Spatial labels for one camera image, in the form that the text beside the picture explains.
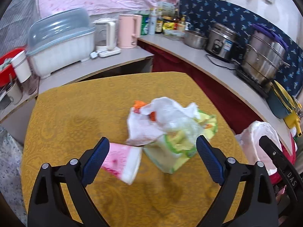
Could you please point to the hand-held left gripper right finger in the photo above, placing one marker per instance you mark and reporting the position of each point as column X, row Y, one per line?
column 210, row 160

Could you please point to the steel utensil cup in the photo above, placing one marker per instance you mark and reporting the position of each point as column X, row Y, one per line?
column 13, row 94

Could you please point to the white power plug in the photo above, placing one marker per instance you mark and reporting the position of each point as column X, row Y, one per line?
column 94, row 55

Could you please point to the white dish rack with cover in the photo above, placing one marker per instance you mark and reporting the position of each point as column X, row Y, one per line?
column 59, row 40

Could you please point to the yellow green wrapper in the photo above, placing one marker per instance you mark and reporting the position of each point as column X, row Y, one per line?
column 209, row 125
column 170, row 156

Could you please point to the small steel pot with lid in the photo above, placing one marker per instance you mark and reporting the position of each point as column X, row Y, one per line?
column 195, row 40

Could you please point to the black induction cooktop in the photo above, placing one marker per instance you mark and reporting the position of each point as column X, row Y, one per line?
column 251, row 82

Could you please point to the steel rice cooker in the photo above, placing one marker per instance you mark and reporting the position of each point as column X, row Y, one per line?
column 222, row 45

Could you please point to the pink electric kettle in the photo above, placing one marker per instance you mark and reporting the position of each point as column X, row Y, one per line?
column 126, row 30

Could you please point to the purple cloth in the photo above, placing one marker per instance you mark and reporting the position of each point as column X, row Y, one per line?
column 267, row 32

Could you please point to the yellow label jar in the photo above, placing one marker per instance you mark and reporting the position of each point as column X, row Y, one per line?
column 170, row 23

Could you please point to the red orange plastic bag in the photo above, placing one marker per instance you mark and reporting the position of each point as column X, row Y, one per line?
column 139, row 104

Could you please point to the yellow electric pot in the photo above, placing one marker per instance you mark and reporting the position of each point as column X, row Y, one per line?
column 292, row 120

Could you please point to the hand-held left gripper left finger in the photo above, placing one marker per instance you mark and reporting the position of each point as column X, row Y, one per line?
column 95, row 163

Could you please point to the pink and white packet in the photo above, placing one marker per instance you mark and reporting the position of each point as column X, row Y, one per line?
column 120, row 163

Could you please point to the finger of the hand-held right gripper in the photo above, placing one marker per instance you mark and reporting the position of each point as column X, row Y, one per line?
column 272, row 150

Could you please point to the white plastic bag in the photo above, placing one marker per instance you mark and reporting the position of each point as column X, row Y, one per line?
column 163, row 113

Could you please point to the white jar with clear base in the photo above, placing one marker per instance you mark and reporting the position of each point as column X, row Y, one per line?
column 22, row 66

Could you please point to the large blue and yellow bowl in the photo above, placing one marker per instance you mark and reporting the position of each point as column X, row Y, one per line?
column 277, row 106

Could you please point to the red plastic container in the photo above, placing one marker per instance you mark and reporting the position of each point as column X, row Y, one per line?
column 7, row 61

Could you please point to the green tin can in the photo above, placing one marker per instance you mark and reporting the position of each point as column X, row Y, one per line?
column 144, row 26

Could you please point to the grey patterned curtain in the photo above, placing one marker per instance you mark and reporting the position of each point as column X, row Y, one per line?
column 14, row 16

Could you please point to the yellow oil bottle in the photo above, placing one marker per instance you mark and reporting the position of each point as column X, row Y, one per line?
column 181, row 24

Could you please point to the clear food container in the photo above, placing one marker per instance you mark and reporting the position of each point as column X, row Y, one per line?
column 174, row 35

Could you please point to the white glass kettle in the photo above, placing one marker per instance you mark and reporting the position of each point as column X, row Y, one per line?
column 106, row 35

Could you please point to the trash bin with white liner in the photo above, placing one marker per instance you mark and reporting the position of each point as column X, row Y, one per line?
column 251, row 134

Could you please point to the dark sauce bottle white label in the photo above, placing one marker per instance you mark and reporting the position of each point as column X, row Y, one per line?
column 159, row 24

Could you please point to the stainless steel steamer pot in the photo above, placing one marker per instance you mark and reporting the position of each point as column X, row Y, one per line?
column 262, row 59

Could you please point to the navy patterned cloth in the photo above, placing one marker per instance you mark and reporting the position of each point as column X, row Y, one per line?
column 213, row 9

